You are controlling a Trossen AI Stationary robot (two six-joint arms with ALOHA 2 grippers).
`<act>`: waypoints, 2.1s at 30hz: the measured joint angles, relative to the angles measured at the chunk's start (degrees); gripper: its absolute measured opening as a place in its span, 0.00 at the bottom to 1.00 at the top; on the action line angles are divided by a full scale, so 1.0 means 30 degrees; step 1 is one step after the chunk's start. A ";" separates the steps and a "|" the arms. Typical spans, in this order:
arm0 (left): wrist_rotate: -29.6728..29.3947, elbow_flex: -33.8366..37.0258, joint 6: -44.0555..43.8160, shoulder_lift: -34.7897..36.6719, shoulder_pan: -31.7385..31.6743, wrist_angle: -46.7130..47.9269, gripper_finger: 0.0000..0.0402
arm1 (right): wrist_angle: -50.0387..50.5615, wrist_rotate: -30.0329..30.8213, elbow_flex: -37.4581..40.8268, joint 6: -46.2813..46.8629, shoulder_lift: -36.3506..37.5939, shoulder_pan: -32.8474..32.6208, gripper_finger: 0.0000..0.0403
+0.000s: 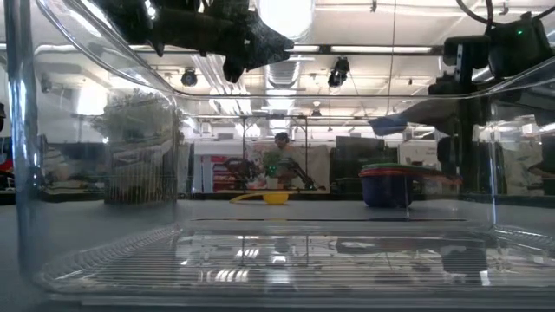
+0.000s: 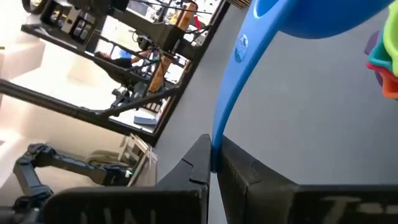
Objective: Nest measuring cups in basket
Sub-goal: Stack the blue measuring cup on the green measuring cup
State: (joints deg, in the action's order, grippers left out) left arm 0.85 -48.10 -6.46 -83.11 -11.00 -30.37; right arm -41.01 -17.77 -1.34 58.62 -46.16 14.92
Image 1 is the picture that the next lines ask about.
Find clear plastic basket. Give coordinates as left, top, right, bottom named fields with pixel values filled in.
left=3, top=0, right=555, bottom=301

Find round ceiling lamp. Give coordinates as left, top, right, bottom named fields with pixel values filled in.
left=254, top=0, right=317, bottom=41

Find large black background screen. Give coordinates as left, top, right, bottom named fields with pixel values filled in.
left=335, top=135, right=399, bottom=175

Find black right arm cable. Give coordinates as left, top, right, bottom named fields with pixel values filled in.
left=454, top=0, right=555, bottom=26

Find red measuring cup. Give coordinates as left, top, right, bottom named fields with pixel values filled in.
left=358, top=168, right=435, bottom=177

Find green measuring cup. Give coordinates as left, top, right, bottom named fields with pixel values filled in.
left=362, top=161, right=440, bottom=172

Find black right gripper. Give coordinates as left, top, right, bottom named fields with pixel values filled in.
left=428, top=11, right=555, bottom=101

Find person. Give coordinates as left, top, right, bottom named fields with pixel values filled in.
left=271, top=131, right=301, bottom=191

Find yellow measuring cup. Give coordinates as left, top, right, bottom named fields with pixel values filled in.
left=228, top=192, right=291, bottom=206

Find black hanging ceiling camera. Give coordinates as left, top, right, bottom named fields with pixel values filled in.
left=180, top=68, right=199, bottom=88
left=327, top=55, right=352, bottom=88

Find purple measuring cup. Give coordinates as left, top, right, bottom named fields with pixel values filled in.
left=360, top=172, right=414, bottom=209

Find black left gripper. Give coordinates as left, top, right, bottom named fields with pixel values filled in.
left=147, top=0, right=297, bottom=85

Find background robot station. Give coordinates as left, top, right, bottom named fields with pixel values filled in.
left=221, top=114, right=320, bottom=192

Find silver air duct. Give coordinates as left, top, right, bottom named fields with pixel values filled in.
left=263, top=59, right=305, bottom=91

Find blue measuring cup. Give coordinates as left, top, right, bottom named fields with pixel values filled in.
left=369, top=101, right=457, bottom=138

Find potted artificial plant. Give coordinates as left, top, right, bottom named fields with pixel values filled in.
left=89, top=88, right=186, bottom=205

